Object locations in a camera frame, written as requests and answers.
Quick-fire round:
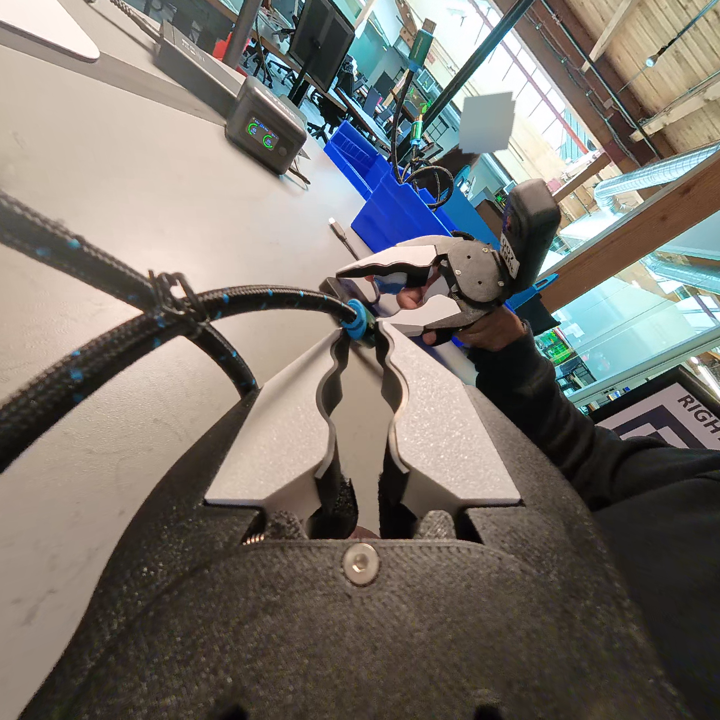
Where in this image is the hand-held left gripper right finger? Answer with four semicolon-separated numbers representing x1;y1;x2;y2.
376;321;522;539

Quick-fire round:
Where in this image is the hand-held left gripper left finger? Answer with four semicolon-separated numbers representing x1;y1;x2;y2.
205;328;360;539

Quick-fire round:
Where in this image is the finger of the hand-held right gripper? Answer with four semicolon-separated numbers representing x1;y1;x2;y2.
388;274;491;347
336;234;451;280

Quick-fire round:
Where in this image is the person's right forearm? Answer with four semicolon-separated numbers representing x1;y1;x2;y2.
469;329;625;507

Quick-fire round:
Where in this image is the person's right hand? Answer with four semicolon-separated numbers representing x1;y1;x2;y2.
396;273;527;353

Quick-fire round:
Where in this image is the grey portable power station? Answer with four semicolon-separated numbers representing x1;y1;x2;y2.
225;76;309;176

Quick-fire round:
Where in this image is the black pole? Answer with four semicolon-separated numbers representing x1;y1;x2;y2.
421;0;535;131

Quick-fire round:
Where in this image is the navy white printed sign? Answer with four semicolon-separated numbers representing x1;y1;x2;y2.
589;366;720;452

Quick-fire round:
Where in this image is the black monitor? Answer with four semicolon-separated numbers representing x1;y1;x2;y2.
287;0;356;80

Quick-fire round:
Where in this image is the person's black clothing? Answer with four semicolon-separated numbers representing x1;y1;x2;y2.
585;427;720;720

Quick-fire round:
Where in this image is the dark grey pole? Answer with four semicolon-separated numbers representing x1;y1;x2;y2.
221;0;265;69

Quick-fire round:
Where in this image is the silver spiral duct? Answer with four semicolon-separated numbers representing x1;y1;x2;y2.
593;143;720;204

